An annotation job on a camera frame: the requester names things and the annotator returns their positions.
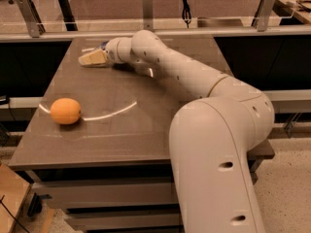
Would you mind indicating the right metal bracket post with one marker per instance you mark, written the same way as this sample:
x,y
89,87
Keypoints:
x,y
265,10

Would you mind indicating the grey table with drawers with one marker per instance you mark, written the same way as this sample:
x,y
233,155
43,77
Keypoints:
x,y
111,170

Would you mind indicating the metal bracket post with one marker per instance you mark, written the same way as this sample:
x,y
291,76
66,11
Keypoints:
x,y
147,15
29,17
265,10

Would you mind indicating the wooden box lower left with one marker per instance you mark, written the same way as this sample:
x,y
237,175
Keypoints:
x,y
13,190

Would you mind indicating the middle metal bracket post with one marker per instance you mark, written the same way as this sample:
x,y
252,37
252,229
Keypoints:
x,y
147,15

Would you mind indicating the orange fruit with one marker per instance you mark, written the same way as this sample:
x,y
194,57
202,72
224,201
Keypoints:
x,y
65,111

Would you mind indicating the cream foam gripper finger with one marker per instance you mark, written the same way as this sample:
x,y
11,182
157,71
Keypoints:
x,y
95,57

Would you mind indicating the left metal bracket post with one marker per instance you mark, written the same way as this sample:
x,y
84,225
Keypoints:
x,y
29,17

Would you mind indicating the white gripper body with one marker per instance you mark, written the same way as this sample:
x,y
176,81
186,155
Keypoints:
x,y
112,53

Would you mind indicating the clear acrylic barrier panel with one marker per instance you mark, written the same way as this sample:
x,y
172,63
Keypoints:
x,y
132,24

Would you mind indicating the blue rxbar wrapper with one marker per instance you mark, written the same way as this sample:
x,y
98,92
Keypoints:
x,y
103,45

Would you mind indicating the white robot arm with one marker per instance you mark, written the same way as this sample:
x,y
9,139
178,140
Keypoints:
x,y
209,137

